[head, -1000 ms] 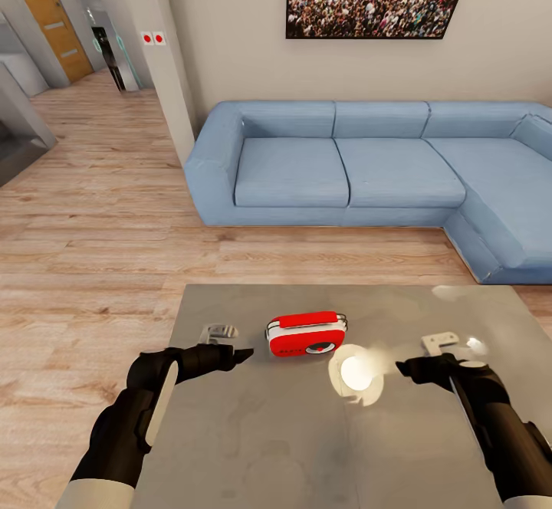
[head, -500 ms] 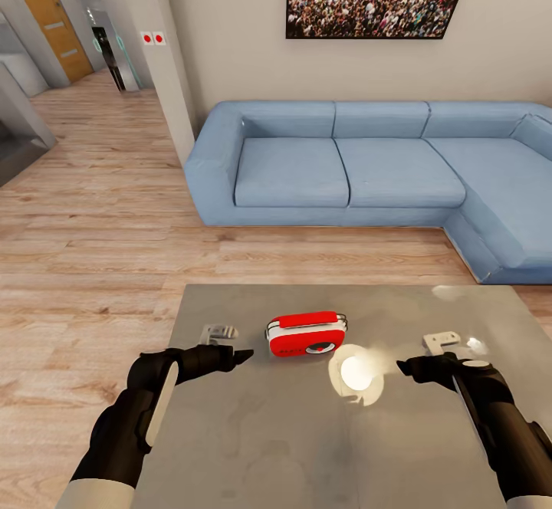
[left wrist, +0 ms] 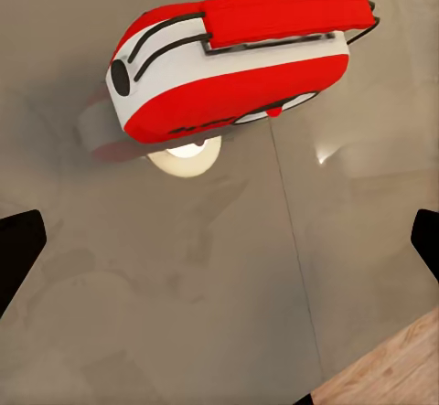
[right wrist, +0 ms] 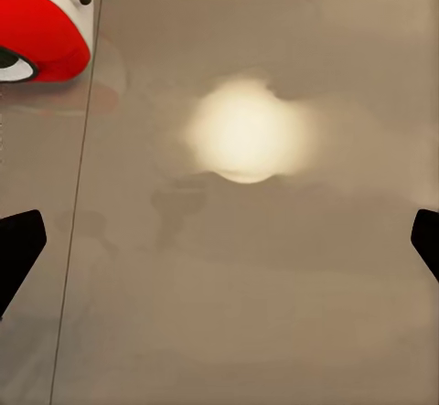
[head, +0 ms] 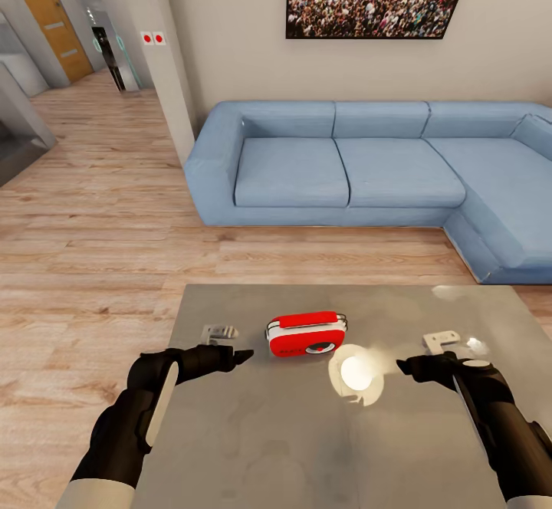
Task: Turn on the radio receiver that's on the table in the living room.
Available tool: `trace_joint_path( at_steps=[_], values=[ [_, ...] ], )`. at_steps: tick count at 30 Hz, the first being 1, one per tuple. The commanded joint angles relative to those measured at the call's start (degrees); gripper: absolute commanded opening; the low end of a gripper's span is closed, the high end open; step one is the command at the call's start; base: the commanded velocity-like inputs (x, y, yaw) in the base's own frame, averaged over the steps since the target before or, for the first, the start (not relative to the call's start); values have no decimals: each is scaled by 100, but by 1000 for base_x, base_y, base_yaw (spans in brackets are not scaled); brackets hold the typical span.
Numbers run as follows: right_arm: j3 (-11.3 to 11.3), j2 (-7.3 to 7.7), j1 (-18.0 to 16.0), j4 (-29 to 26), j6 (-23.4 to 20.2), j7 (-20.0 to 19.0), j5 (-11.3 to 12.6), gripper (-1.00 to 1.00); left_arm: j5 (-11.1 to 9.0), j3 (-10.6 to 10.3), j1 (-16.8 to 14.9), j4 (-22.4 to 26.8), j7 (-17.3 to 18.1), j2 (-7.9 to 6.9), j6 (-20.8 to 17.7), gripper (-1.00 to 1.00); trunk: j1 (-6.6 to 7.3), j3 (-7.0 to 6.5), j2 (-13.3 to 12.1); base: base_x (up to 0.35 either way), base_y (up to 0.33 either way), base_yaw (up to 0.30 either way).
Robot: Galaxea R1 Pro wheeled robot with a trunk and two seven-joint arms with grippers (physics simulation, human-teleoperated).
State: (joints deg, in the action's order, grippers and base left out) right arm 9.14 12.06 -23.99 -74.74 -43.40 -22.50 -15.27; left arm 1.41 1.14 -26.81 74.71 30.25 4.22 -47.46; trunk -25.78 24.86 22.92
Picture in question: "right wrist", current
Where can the radio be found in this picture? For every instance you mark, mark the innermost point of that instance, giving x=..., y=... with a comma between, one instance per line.
x=45, y=40

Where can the coffee table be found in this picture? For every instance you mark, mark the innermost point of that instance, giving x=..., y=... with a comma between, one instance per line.
x=228, y=192

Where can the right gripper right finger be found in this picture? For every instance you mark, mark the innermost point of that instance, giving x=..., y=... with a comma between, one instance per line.
x=425, y=238

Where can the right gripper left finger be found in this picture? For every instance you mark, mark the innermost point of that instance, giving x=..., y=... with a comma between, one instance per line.
x=22, y=238

